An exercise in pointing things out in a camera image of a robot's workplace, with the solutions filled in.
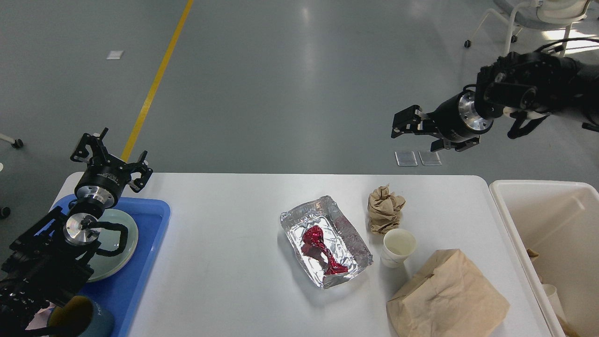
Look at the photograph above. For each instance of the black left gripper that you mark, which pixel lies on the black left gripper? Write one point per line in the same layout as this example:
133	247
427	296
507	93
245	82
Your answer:
102	181

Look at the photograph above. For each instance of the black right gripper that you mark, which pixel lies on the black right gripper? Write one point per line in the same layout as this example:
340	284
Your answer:
455	123

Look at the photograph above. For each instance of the brown paper ball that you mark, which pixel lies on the brown paper ball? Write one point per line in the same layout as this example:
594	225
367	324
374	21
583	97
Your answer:
384	210

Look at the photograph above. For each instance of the light green plate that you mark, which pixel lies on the light green plate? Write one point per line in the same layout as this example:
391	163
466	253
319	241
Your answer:
104	266

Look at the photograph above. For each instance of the dark teal mug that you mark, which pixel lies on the dark teal mug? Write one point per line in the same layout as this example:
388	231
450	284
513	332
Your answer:
81	317

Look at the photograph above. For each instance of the pink mug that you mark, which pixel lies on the pink mug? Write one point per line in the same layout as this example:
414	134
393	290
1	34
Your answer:
41	318

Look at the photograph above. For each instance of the white paper cup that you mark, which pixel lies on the white paper cup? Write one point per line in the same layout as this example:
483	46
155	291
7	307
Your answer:
554	300
398	245

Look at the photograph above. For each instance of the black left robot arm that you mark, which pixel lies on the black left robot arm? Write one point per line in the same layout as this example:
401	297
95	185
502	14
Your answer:
50	261

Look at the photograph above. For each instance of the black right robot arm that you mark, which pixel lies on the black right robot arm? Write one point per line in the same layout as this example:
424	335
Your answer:
528	88

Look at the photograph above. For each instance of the grey floor plate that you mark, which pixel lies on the grey floor plate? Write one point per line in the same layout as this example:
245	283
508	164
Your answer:
429	158
406	159

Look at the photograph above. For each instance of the blue plastic tray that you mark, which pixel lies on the blue plastic tray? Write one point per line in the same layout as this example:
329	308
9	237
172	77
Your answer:
120	293

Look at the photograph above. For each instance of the aluminium foil tray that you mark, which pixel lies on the aluminium foil tray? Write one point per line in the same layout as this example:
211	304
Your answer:
340	236

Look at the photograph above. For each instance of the red crumpled wrapper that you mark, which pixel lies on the red crumpled wrapper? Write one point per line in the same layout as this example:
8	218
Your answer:
314	246

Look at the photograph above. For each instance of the white plastic bin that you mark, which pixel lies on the white plastic bin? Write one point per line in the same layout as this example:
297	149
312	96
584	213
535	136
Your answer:
554	227

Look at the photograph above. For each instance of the white office chair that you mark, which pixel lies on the white office chair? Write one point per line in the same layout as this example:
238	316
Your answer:
540	15

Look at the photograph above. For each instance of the flat brown paper bag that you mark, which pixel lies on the flat brown paper bag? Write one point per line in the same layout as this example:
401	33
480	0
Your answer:
448	297

